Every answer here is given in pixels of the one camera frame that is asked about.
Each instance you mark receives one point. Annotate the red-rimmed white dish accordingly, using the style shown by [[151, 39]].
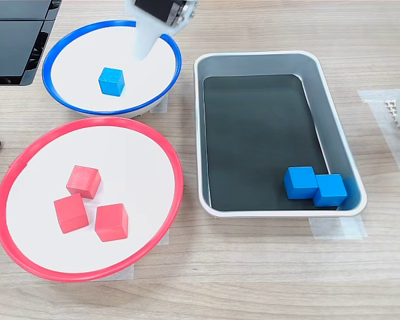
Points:
[[126, 160]]

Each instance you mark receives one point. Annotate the red wooden block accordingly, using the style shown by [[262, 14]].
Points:
[[111, 221], [83, 181], [70, 213]]

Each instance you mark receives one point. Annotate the blue-rimmed white dish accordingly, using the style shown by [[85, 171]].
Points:
[[73, 66]]

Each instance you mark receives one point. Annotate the blue wooden block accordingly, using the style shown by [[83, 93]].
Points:
[[300, 182], [330, 190], [111, 81]]

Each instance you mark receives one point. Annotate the white mesh anti-slip mat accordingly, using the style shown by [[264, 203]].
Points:
[[391, 106]]

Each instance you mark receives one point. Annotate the silver metal tray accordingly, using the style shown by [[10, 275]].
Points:
[[333, 133]]

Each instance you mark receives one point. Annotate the black panel device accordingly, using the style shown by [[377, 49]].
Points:
[[10, 43]]

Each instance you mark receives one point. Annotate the clear tape strip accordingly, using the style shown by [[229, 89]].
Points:
[[380, 100], [120, 275], [165, 238], [161, 103], [336, 228]]

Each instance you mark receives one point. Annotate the black tray liner mat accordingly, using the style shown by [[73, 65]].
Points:
[[253, 140]]

